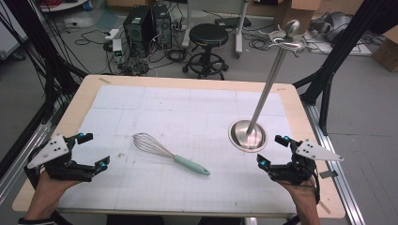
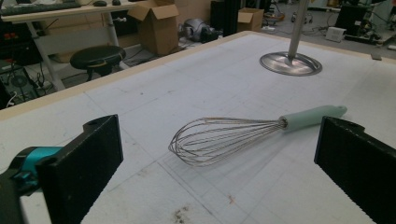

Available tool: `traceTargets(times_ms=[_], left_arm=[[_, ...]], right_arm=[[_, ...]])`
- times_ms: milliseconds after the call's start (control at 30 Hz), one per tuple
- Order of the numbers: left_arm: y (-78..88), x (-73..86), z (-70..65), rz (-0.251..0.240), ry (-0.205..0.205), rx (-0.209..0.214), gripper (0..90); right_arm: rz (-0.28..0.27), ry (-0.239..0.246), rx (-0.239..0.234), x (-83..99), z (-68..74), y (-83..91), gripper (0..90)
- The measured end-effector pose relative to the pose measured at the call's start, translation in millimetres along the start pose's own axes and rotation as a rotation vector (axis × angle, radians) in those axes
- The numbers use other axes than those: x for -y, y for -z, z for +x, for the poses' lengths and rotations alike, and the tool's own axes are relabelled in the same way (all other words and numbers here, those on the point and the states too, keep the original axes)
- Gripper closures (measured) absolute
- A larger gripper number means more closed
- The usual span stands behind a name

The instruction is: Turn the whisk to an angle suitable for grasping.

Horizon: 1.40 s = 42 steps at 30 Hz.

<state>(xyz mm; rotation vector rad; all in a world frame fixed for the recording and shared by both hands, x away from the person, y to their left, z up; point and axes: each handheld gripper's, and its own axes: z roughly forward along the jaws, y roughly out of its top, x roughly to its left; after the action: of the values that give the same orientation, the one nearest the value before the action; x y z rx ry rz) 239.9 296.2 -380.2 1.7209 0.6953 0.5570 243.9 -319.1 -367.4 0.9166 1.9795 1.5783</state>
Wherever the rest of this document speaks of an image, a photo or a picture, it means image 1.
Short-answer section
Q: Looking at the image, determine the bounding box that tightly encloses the steel utensil stand with hooks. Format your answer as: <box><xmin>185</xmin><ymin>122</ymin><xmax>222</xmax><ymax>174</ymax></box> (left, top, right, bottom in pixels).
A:
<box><xmin>227</xmin><ymin>19</ymin><xmax>310</xmax><ymax>154</ymax></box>

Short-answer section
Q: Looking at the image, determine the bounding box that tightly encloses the flat black device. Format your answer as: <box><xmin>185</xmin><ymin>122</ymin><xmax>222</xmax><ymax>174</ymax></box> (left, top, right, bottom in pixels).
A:
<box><xmin>214</xmin><ymin>16</ymin><xmax>253</xmax><ymax>29</ymax></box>

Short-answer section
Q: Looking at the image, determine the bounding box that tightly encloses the tall cardboard box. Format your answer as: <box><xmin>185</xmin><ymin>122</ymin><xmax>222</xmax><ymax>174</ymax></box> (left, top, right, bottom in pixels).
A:
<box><xmin>275</xmin><ymin>0</ymin><xmax>322</xmax><ymax>35</ymax></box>

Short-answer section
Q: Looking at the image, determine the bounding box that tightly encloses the large black computer tower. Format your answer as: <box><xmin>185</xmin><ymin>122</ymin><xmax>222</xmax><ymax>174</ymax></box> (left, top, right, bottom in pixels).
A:
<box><xmin>122</xmin><ymin>5</ymin><xmax>158</xmax><ymax>59</ymax></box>

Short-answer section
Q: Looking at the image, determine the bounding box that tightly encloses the person's right hand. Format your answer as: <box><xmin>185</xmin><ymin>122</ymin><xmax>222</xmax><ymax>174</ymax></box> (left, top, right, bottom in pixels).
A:
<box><xmin>277</xmin><ymin>177</ymin><xmax>322</xmax><ymax>211</ymax></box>

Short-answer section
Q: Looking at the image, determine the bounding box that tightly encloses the low cardboard box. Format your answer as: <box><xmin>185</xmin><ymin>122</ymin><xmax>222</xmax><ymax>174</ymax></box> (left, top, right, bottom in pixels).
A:
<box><xmin>371</xmin><ymin>26</ymin><xmax>398</xmax><ymax>73</ymax></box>

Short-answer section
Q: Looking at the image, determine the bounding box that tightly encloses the black wristband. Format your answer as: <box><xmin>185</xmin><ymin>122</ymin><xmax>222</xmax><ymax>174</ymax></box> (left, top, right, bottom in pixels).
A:
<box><xmin>18</xmin><ymin>217</ymin><xmax>56</xmax><ymax>225</ymax></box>

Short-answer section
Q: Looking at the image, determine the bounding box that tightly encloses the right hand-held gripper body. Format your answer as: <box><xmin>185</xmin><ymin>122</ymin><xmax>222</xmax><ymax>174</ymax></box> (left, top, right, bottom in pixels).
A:
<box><xmin>268</xmin><ymin>139</ymin><xmax>344</xmax><ymax>186</ymax></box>

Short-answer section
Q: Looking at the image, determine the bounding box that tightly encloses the aluminium rail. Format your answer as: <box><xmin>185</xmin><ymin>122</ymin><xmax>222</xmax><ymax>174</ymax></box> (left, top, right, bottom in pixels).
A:
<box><xmin>0</xmin><ymin>104</ymin><xmax>62</xmax><ymax>205</ymax></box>
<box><xmin>301</xmin><ymin>101</ymin><xmax>366</xmax><ymax>225</ymax></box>

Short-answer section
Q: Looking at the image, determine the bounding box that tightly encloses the black metal frame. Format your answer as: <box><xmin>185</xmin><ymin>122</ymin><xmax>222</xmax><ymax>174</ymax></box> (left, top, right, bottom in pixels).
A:
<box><xmin>293</xmin><ymin>0</ymin><xmax>398</xmax><ymax>136</ymax></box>
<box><xmin>2</xmin><ymin>0</ymin><xmax>89</xmax><ymax>126</ymax></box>

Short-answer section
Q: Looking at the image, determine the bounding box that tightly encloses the white stand post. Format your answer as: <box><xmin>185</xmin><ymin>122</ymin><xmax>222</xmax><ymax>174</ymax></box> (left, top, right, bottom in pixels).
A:
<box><xmin>181</xmin><ymin>0</ymin><xmax>193</xmax><ymax>49</ymax></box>
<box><xmin>234</xmin><ymin>0</ymin><xmax>249</xmax><ymax>59</ymax></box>

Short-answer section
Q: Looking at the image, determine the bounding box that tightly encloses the round white table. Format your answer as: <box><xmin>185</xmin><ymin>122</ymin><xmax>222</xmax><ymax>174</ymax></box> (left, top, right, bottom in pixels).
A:
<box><xmin>39</xmin><ymin>0</ymin><xmax>89</xmax><ymax>13</ymax></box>

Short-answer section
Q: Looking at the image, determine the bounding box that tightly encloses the white grid mat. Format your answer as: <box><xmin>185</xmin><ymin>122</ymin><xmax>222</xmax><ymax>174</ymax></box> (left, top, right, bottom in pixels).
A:
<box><xmin>57</xmin><ymin>84</ymin><xmax>299</xmax><ymax>216</ymax></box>

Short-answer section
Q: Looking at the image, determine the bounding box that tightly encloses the black floor cable bundle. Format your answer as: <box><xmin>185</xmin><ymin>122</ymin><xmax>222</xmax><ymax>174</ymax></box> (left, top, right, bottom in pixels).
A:
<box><xmin>164</xmin><ymin>48</ymin><xmax>189</xmax><ymax>63</ymax></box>

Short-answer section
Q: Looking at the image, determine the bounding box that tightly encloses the whisk with mint green handle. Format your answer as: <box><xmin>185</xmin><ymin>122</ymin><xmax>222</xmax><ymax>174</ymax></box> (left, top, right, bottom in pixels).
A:
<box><xmin>131</xmin><ymin>132</ymin><xmax>211</xmax><ymax>177</ymax></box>

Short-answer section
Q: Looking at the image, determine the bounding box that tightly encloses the white power strip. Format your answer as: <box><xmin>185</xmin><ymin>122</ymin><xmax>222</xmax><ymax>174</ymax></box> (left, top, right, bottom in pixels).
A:
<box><xmin>104</xmin><ymin>28</ymin><xmax>121</xmax><ymax>41</ymax></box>

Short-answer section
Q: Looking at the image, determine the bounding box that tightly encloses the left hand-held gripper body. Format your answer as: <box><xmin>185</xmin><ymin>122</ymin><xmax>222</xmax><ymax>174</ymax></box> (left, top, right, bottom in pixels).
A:
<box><xmin>23</xmin><ymin>133</ymin><xmax>97</xmax><ymax>183</ymax></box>

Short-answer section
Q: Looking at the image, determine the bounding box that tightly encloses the black round stool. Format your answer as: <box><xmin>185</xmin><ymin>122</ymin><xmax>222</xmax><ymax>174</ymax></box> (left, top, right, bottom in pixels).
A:
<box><xmin>181</xmin><ymin>22</ymin><xmax>230</xmax><ymax>82</ymax></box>

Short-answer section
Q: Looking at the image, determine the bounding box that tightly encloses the grey bag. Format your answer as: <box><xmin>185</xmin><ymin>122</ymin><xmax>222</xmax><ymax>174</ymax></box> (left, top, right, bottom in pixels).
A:
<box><xmin>309</xmin><ymin>11</ymin><xmax>354</xmax><ymax>44</ymax></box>

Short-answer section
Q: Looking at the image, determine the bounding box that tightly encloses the narrow black computer tower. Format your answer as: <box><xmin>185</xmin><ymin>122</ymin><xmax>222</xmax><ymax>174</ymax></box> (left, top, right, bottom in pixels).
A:
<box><xmin>151</xmin><ymin>4</ymin><xmax>174</xmax><ymax>50</ymax></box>

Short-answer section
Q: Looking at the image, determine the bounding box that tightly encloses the person's left hand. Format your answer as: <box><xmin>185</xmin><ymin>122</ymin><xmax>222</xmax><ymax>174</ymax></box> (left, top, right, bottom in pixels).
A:
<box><xmin>31</xmin><ymin>170</ymin><xmax>83</xmax><ymax>217</ymax></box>

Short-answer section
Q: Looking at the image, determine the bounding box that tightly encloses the black tape strip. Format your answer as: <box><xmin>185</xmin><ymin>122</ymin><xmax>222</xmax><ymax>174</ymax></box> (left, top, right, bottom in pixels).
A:
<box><xmin>319</xmin><ymin>170</ymin><xmax>339</xmax><ymax>180</ymax></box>

